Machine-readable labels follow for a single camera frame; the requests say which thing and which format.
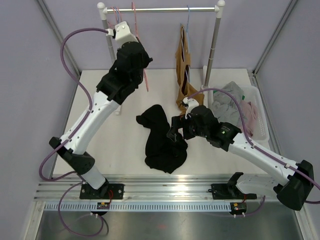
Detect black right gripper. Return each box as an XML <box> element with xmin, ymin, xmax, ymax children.
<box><xmin>167</xmin><ymin>114</ymin><xmax>209</xmax><ymax>142</ymax></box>

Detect pink hanger with black top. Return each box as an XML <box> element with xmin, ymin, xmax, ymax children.
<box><xmin>131</xmin><ymin>1</ymin><xmax>149</xmax><ymax>92</ymax></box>

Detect black tank top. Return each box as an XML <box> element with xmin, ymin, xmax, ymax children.
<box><xmin>136</xmin><ymin>104</ymin><xmax>188</xmax><ymax>174</ymax></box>

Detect brown tank top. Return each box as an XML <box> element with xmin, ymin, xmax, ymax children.
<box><xmin>175</xmin><ymin>24</ymin><xmax>198</xmax><ymax>115</ymax></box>

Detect blue hanger with brown top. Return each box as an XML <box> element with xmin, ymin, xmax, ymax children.
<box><xmin>175</xmin><ymin>7</ymin><xmax>191</xmax><ymax>85</ymax></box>

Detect blue hanger with mauve top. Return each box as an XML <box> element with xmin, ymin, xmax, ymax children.
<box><xmin>112</xmin><ymin>7</ymin><xmax>122</xmax><ymax>24</ymax></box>

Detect grey tank top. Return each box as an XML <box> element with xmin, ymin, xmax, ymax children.
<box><xmin>211</xmin><ymin>81</ymin><xmax>244</xmax><ymax>128</ymax></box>

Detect pink wire hanger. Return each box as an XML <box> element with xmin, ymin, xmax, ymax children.
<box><xmin>117</xmin><ymin>8</ymin><xmax>124</xmax><ymax>23</ymax></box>

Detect mauve pink tank top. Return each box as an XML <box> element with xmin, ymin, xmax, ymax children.
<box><xmin>240</xmin><ymin>100</ymin><xmax>259</xmax><ymax>137</ymax></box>

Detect pink hanger with grey top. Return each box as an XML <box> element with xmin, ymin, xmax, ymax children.
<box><xmin>108</xmin><ymin>7</ymin><xmax>118</xmax><ymax>28</ymax></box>

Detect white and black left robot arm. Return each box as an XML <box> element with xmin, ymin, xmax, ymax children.
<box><xmin>49</xmin><ymin>41</ymin><xmax>153</xmax><ymax>199</ymax></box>

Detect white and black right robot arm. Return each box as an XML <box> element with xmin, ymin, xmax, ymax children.
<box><xmin>167</xmin><ymin>105</ymin><xmax>314</xmax><ymax>211</ymax></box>

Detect white plastic basket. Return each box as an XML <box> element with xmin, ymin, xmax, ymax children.
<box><xmin>203</xmin><ymin>84</ymin><xmax>270</xmax><ymax>144</ymax></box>

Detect white and metal clothes rack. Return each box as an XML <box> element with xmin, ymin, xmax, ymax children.
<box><xmin>97</xmin><ymin>0</ymin><xmax>226</xmax><ymax>90</ymax></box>

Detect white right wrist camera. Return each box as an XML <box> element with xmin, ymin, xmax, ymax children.
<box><xmin>182</xmin><ymin>97</ymin><xmax>199</xmax><ymax>117</ymax></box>

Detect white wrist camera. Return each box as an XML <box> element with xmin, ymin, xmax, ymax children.
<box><xmin>106</xmin><ymin>21</ymin><xmax>139</xmax><ymax>47</ymax></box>
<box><xmin>182</xmin><ymin>97</ymin><xmax>199</xmax><ymax>117</ymax></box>

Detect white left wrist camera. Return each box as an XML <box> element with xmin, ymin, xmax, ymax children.
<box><xmin>106</xmin><ymin>21</ymin><xmax>139</xmax><ymax>47</ymax></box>

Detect aluminium mounting rail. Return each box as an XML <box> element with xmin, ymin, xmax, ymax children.
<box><xmin>33</xmin><ymin>174</ymin><xmax>306</xmax><ymax>202</ymax></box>

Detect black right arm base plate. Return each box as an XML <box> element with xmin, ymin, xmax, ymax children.
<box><xmin>208</xmin><ymin>183</ymin><xmax>257</xmax><ymax>200</ymax></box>

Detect white slotted cable duct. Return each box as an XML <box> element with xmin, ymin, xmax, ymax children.
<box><xmin>44</xmin><ymin>201</ymin><xmax>231</xmax><ymax>212</ymax></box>

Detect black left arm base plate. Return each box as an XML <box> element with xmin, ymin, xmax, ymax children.
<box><xmin>79</xmin><ymin>183</ymin><xmax>125</xmax><ymax>200</ymax></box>

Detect left aluminium frame post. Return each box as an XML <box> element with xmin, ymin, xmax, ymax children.
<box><xmin>34</xmin><ymin>0</ymin><xmax>82</xmax><ymax>78</ymax></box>

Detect aluminium frame post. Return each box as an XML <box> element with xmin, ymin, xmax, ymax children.
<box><xmin>252</xmin><ymin>0</ymin><xmax>299</xmax><ymax>77</ymax></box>
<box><xmin>34</xmin><ymin>0</ymin><xmax>82</xmax><ymax>78</ymax></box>

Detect right aluminium frame post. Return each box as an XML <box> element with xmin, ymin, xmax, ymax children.
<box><xmin>252</xmin><ymin>0</ymin><xmax>299</xmax><ymax>77</ymax></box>

